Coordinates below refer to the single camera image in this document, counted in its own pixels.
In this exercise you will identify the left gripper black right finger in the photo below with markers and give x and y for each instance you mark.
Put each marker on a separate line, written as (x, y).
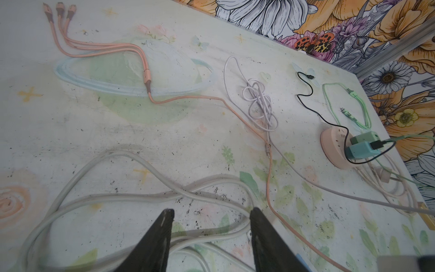
(271, 253)

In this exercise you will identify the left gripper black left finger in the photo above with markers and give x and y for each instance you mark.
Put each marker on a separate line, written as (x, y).
(152, 252)

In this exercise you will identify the light green USB charger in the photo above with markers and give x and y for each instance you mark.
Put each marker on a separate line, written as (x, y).
(365, 137)

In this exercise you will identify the teal charger with black cable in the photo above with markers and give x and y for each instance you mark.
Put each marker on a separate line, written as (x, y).
(363, 150)

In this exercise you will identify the round pink power socket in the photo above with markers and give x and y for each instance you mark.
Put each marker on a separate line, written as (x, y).
(332, 142)

